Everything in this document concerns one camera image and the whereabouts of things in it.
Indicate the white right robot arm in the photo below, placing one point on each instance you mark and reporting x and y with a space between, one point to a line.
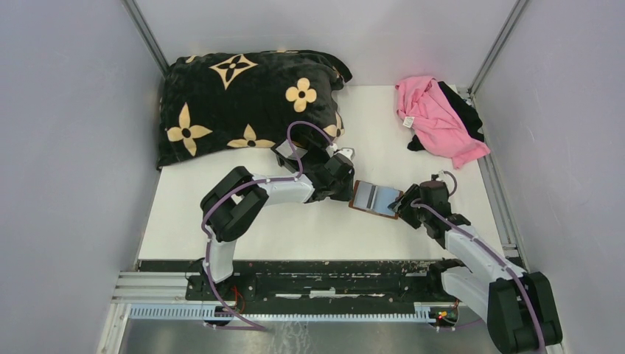
517 306

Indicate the pink cloth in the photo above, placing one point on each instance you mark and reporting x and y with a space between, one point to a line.
409 90

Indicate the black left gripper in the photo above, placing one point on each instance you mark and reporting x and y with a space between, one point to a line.
348 183

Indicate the white card stack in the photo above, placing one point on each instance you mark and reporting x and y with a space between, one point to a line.
290 151

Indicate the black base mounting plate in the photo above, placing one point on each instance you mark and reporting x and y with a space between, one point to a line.
326 287

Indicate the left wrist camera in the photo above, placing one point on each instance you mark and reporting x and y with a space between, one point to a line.
347 152

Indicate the black floral plush pillow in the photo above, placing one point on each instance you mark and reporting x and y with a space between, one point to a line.
222 101

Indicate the brown leather card holder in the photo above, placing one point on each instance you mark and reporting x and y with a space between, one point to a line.
354 203

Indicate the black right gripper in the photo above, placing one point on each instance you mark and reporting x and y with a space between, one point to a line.
402 205

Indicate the white slotted cable duct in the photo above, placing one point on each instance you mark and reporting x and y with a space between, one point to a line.
209 313

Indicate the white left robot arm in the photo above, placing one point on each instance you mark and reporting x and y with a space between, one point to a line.
233 204

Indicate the black cloth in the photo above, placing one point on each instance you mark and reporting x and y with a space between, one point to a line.
449 126

